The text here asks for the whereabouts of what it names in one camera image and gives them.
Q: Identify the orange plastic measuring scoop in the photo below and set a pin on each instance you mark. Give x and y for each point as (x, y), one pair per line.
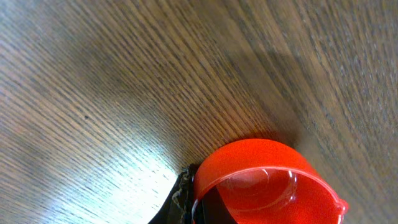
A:
(262, 181)

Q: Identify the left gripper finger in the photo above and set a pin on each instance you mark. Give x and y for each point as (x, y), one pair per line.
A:
(177, 208)

